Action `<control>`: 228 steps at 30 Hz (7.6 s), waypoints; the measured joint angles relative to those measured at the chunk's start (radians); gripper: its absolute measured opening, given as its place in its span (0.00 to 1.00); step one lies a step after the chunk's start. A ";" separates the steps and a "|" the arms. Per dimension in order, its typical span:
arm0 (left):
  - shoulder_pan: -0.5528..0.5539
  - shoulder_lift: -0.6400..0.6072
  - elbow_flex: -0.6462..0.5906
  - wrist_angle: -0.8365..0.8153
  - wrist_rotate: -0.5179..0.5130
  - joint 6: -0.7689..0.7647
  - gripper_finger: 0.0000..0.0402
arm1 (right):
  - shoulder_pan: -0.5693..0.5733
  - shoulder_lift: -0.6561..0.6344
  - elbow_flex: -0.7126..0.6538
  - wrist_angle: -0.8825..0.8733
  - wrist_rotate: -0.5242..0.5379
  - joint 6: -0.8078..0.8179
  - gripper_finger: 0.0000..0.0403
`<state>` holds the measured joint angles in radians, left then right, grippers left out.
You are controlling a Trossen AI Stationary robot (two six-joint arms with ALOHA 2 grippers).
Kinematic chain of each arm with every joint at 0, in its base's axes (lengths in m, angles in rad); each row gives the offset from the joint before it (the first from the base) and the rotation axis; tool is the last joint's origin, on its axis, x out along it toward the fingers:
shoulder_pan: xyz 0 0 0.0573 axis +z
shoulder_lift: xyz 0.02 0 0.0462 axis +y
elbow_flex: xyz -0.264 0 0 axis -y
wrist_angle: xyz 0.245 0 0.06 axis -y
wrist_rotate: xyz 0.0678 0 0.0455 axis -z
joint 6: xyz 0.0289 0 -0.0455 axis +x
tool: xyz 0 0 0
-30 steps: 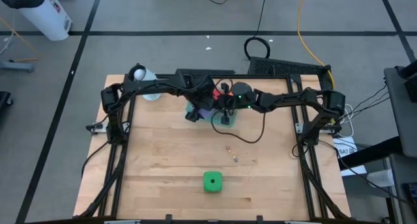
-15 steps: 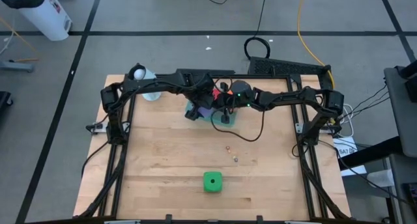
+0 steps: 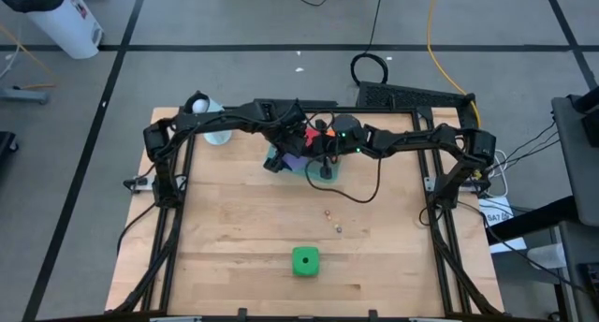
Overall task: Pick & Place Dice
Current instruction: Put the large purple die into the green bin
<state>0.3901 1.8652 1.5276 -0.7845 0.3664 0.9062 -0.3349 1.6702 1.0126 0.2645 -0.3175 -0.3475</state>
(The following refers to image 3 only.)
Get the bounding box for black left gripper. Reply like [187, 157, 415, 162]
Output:
[262, 118, 310, 174]

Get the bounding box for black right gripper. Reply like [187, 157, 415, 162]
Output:
[312, 115, 366, 181]

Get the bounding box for white cylindrical lamp on stand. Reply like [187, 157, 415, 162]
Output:
[184, 91, 233, 147]

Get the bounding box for black coiled floor cable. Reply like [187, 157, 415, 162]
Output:
[350, 0, 389, 87]

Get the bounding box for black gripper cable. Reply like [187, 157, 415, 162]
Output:
[304, 155, 383, 205]

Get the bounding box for teal translucent plastic bin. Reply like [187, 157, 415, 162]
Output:
[266, 139, 345, 183]

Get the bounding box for red foam die black pips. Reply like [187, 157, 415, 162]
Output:
[303, 127, 325, 149]

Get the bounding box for black computer case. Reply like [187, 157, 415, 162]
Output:
[357, 80, 476, 110]

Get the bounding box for yellow hanging cable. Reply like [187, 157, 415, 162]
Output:
[424, 0, 483, 127]

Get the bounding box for purple foam die black pips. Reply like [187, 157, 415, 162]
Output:
[280, 153, 311, 172]

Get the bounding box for white trash can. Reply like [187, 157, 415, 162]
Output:
[0, 0, 105, 60]

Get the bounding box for dark grey desk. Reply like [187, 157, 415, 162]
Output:
[550, 93, 599, 227]

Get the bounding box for grey floor stand base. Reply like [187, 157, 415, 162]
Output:
[0, 85, 51, 105]

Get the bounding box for green foam die black pips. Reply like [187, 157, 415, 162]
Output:
[291, 245, 321, 278]

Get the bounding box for white paper label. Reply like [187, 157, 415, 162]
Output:
[476, 196, 529, 255]

